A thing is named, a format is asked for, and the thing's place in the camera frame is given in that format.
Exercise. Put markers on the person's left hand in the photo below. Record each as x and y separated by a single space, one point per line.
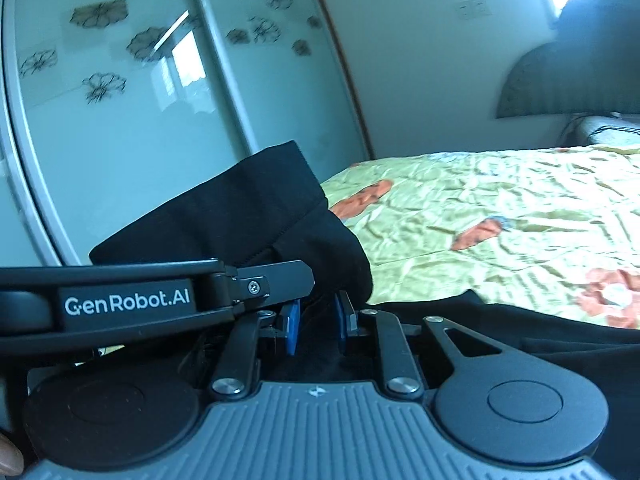
9 457

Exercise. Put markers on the yellow floral blanket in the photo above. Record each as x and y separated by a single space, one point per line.
500 220

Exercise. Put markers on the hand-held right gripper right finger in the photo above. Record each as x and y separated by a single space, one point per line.
343 325

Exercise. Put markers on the white wall socket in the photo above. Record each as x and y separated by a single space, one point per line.
473 10

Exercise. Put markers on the black pants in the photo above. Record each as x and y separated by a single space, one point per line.
240 210

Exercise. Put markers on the floral glass wardrobe door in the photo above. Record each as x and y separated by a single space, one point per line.
280 100
110 150

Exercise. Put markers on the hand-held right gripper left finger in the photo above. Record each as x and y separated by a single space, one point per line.
290 327

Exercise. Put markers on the grey padded headboard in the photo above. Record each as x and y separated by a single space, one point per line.
560 80

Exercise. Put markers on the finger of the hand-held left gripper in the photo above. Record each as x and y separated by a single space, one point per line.
285 280

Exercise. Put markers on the grey pillow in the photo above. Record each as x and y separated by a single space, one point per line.
607 130

